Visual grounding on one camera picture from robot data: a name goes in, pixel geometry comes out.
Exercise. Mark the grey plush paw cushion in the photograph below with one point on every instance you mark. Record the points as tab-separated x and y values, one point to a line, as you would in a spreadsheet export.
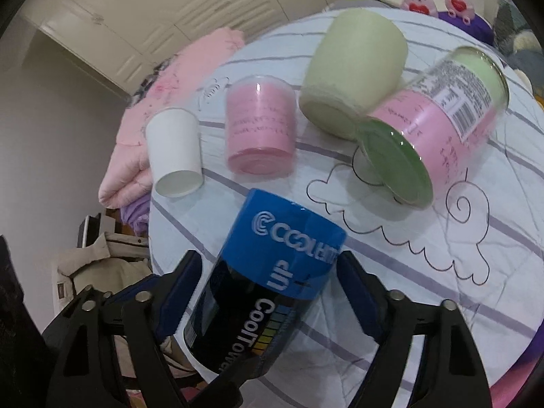
527	62

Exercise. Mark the far pink bunny toy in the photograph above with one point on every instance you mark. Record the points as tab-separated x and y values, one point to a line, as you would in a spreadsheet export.
463	9

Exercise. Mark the cream white wardrobe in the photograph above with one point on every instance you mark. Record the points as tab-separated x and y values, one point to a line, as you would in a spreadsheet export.
124	39

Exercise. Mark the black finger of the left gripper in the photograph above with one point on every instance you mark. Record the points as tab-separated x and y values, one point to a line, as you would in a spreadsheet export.
222	391

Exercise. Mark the light green ceramic cup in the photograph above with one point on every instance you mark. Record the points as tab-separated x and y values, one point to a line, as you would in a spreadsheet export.
358	64

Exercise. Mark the small pink clear cup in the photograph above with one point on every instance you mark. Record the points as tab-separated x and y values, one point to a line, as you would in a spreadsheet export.
260	126

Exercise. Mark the white striped round quilt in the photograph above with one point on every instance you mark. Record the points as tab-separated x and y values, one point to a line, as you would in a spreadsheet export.
481	245

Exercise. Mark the pink folded blanket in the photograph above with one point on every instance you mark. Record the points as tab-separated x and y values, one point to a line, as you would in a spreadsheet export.
128	176

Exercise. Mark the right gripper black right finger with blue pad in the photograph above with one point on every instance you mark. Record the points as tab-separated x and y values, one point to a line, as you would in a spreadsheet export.
450	373

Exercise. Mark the clear pink green cup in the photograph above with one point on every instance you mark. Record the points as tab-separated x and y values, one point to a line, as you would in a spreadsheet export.
420	139

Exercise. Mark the blue black Cooltime cup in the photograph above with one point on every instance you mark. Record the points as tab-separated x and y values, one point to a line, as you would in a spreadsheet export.
275	262

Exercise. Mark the triangle pattern quilted cushion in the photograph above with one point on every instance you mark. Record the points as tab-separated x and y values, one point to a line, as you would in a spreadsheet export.
508	22

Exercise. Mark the purple folded blanket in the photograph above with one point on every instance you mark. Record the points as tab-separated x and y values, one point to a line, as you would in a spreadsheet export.
136	215

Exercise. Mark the white paper cup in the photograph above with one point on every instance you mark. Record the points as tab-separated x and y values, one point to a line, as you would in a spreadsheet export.
173	142

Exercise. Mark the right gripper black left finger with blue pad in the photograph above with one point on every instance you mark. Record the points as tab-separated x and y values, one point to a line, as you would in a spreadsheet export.
105	346

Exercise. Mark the beige clothes pile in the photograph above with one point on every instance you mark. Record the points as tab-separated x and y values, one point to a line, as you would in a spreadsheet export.
113	262

